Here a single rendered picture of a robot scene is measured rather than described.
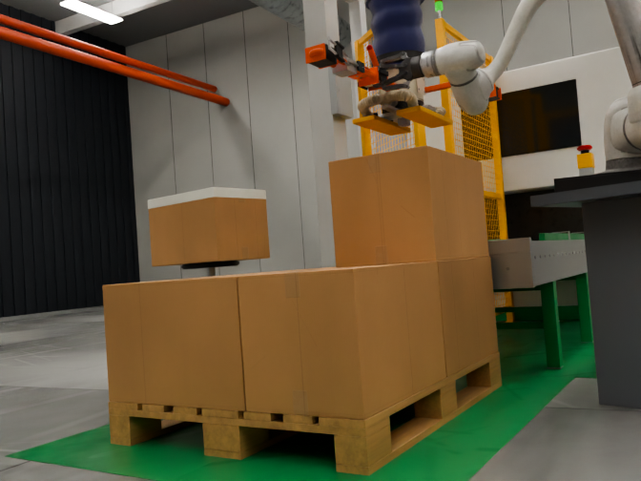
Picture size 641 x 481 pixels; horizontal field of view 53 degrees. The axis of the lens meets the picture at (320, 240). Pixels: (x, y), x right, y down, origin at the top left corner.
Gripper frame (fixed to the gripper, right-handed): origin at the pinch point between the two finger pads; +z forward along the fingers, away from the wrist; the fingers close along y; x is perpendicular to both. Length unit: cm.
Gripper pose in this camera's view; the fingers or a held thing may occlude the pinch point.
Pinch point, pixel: (372, 77)
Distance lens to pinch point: 246.3
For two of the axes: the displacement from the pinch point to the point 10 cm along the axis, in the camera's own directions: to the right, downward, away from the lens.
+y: 0.7, 10.0, -0.4
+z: -8.6, 0.8, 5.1
